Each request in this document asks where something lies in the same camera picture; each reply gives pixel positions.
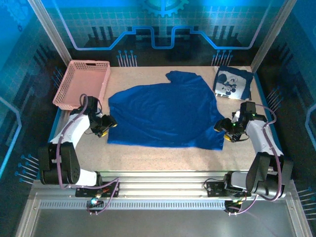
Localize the plain blue t-shirt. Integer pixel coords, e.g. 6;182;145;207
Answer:
106;70;226;151

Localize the folded cartoon mouse print t-shirt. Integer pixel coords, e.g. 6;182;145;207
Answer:
212;65;254;101

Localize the folded dark and white t-shirt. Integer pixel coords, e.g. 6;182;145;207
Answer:
214;91;244;100

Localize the pink perforated plastic basket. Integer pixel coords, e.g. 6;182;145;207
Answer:
52;60;111;111

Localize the right circuit board with LEDs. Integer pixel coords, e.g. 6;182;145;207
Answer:
224;199;244;211

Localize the circuit board with leds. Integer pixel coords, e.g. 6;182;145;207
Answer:
86;198;104;209
224;199;244;211

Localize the left circuit board with LEDs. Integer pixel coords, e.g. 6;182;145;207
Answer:
86;198;104;209

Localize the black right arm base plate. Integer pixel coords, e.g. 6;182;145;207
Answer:
204;179;247;198

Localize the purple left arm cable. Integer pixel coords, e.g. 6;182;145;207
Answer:
56;93;121;215

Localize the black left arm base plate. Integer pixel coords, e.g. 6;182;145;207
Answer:
75;182;120;198

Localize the aluminium frame rail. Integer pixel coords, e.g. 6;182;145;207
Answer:
29;170;297;201

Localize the aluminium frame post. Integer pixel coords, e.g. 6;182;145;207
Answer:
27;0;72;66
249;0;297;74

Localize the grey slotted cable duct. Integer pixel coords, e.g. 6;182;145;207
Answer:
39;200;227;211

